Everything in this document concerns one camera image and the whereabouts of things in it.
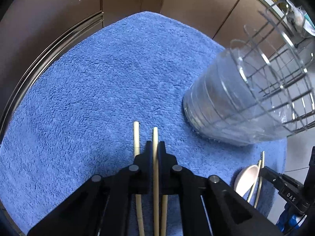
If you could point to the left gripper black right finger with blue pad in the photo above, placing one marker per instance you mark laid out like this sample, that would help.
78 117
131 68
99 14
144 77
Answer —
208 205

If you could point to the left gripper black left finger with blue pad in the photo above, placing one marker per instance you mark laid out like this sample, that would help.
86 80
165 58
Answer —
101 205

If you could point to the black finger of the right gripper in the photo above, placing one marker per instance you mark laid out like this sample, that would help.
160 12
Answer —
273 177

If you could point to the small white spoon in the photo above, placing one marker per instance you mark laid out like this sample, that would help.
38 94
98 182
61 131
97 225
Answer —
245 179

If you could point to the blue terry towel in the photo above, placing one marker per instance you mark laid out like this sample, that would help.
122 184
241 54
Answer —
77 119

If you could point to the wire utensil holder clear cup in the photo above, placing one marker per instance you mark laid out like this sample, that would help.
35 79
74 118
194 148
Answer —
256 90

